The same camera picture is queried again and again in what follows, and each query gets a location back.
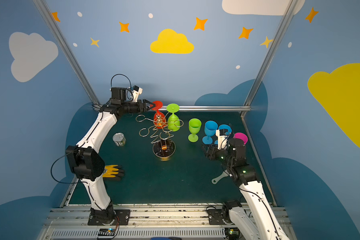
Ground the red wine glass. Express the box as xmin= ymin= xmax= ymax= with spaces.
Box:
xmin=152 ymin=101 xmax=167 ymax=129

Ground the blue wine glass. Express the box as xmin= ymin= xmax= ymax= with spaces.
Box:
xmin=215 ymin=125 xmax=232 ymax=148
xmin=203 ymin=121 xmax=218 ymax=145

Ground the green wine glass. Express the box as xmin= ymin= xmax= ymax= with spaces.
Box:
xmin=167 ymin=104 xmax=181 ymax=132
xmin=188 ymin=118 xmax=202 ymax=143

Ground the pink wine glass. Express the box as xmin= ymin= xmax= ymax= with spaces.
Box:
xmin=234 ymin=133 xmax=249 ymax=145

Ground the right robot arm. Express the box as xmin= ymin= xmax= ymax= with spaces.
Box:
xmin=202 ymin=138 xmax=289 ymax=240

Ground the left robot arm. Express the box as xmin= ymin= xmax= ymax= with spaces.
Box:
xmin=66 ymin=86 xmax=155 ymax=226

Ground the silver tin can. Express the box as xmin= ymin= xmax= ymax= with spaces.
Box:
xmin=112 ymin=133 xmax=126 ymax=147

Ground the yellow black work glove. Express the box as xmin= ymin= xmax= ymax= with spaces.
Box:
xmin=103 ymin=165 xmax=125 ymax=181

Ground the right circuit board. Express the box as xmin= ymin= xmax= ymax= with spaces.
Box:
xmin=224 ymin=228 xmax=241 ymax=240

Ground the circuit board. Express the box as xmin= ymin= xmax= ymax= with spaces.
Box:
xmin=97 ymin=228 xmax=117 ymax=240
xmin=224 ymin=228 xmax=241 ymax=240

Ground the left circuit board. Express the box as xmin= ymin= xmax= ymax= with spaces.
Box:
xmin=97 ymin=228 xmax=117 ymax=240

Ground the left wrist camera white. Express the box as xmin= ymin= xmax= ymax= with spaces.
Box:
xmin=131 ymin=86 xmax=143 ymax=102

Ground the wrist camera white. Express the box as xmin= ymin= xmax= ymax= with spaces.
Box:
xmin=131 ymin=86 xmax=143 ymax=102
xmin=216 ymin=129 xmax=231 ymax=150

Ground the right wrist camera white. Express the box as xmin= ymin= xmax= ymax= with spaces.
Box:
xmin=216 ymin=129 xmax=231 ymax=150

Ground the gold wire wine glass rack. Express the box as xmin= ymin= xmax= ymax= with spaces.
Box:
xmin=136 ymin=115 xmax=184 ymax=162

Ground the back aluminium frame bar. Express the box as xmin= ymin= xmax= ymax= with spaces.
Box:
xmin=93 ymin=104 xmax=252 ymax=113

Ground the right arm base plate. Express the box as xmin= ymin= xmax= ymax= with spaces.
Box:
xmin=206 ymin=208 xmax=233 ymax=225

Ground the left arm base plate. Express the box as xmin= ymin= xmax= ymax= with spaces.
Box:
xmin=88 ymin=210 xmax=131 ymax=226

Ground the left aluminium frame post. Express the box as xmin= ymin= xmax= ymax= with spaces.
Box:
xmin=33 ymin=0 xmax=101 ymax=112

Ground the aluminium frame post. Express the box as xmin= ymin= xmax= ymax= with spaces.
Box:
xmin=33 ymin=0 xmax=101 ymax=112
xmin=241 ymin=0 xmax=299 ymax=120

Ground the aluminium mounting rail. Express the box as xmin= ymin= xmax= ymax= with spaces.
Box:
xmin=37 ymin=203 xmax=298 ymax=240

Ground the right aluminium frame post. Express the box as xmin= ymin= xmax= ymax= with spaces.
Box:
xmin=241 ymin=0 xmax=299 ymax=120

